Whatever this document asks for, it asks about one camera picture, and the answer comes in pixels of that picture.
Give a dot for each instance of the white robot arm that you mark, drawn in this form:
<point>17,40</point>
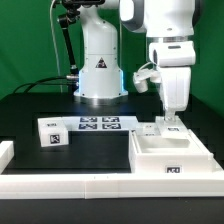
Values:
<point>113,54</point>

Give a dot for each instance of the white U-shaped obstacle fence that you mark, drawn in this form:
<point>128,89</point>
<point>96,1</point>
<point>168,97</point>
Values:
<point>89,186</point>

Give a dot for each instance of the white cabinet top block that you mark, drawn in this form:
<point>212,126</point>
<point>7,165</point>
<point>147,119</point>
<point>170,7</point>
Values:
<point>52,132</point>

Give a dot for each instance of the white fiducial marker sheet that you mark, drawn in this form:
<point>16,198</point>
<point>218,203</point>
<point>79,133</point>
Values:
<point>100,123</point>

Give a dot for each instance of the white cabinet body box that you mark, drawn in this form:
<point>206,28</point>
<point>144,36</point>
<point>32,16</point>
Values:
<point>155,154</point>

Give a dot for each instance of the white cabinet door panel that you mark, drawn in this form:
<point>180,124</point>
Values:
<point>147,128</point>

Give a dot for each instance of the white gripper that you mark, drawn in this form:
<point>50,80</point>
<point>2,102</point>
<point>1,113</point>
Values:
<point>173,61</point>

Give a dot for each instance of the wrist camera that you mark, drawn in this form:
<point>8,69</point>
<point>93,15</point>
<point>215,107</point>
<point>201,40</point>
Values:
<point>143,74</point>

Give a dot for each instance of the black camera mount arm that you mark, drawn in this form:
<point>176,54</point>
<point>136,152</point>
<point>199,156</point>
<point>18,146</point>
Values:
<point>70,17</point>

